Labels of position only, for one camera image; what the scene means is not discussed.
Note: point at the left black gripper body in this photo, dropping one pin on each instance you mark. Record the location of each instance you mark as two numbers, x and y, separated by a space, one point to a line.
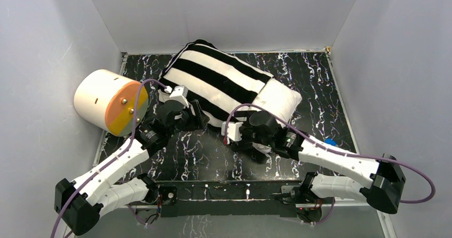
197 113

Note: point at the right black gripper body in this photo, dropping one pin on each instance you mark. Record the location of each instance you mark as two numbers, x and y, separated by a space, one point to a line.
248 134

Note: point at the white pillow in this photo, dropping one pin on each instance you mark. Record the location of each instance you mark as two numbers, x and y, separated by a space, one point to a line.
278 99

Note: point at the black white striped pillowcase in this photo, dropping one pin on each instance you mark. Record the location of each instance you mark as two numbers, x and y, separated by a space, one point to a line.
218 80

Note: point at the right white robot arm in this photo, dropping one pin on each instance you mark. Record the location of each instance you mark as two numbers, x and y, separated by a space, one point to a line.
378 183

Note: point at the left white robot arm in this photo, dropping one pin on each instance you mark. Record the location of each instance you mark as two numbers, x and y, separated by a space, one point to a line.
81 202

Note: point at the white orange cylinder roll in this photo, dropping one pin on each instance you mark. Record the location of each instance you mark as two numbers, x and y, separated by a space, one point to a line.
106 99

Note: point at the small blue object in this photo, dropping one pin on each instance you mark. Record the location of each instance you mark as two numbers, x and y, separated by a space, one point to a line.
331 142

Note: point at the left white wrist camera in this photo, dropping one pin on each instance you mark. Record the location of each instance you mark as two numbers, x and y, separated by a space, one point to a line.
179 94

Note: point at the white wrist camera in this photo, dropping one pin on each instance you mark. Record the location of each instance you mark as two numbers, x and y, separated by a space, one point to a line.
231 132
179 94

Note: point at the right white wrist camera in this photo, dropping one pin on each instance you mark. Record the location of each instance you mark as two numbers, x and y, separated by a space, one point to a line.
231 132

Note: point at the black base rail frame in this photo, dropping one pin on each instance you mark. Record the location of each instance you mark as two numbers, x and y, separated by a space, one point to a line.
235 198

